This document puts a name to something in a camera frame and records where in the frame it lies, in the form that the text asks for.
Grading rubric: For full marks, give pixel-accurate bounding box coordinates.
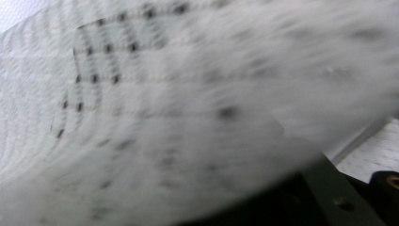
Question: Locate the white mesh laundry bag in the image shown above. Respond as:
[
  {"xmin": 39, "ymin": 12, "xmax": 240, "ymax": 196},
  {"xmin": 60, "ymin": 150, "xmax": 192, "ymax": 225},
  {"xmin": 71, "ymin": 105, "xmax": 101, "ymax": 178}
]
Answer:
[{"xmin": 0, "ymin": 0, "xmax": 399, "ymax": 226}]

